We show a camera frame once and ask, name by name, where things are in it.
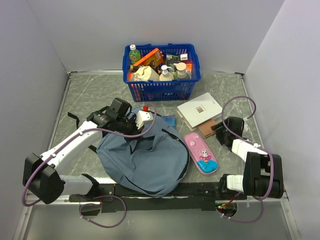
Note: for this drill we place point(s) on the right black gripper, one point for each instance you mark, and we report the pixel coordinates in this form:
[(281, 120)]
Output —
[(219, 136)]

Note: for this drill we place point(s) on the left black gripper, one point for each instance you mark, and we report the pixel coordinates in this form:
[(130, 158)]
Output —
[(135, 130)]

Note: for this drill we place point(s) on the Jane Eyre book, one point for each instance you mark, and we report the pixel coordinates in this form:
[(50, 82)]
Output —
[(170, 119)]

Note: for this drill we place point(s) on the blue grey backpack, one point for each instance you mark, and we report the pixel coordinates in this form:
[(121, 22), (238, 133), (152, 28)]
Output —
[(152, 164)]

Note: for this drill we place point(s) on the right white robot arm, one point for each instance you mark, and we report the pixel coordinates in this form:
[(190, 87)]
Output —
[(261, 176)]

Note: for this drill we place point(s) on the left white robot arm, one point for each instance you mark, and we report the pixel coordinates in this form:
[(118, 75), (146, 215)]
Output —
[(42, 173)]

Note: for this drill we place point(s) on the beige crumpled paper bag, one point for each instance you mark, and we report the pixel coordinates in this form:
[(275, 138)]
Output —
[(145, 73)]

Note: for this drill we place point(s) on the white notebook with barcode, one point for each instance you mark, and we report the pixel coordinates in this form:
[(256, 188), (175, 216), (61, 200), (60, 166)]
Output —
[(199, 110)]

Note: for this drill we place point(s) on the pink cat pencil case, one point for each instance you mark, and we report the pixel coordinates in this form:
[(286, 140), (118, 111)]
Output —
[(201, 154)]

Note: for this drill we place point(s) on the beige pump bottle white cap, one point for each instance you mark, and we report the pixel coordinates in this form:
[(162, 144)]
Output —
[(166, 75)]

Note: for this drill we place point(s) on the orange box in basket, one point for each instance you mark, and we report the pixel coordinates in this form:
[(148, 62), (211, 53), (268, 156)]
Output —
[(188, 68)]

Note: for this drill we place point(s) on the grey pump bottle beige cap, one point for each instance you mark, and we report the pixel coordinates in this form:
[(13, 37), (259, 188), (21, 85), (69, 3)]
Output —
[(181, 71)]

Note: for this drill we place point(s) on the green drink bottle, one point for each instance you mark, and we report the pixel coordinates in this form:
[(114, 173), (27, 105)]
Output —
[(134, 54)]

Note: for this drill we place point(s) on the orange snack box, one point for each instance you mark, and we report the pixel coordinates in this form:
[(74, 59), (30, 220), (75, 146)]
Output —
[(153, 59)]

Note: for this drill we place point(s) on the small white barcode box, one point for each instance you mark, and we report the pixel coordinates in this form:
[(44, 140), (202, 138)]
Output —
[(184, 57)]

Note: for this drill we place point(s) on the black green product box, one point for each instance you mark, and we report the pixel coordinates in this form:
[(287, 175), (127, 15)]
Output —
[(171, 59)]

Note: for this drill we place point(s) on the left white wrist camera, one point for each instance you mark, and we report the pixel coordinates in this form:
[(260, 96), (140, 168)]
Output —
[(143, 118)]

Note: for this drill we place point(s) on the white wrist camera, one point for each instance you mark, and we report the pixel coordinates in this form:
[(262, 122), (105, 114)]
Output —
[(143, 118), (246, 127)]

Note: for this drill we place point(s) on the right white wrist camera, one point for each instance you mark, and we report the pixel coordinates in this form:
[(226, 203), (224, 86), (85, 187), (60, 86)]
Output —
[(246, 127)]

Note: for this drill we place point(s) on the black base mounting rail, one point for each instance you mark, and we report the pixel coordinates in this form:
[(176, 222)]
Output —
[(186, 196)]

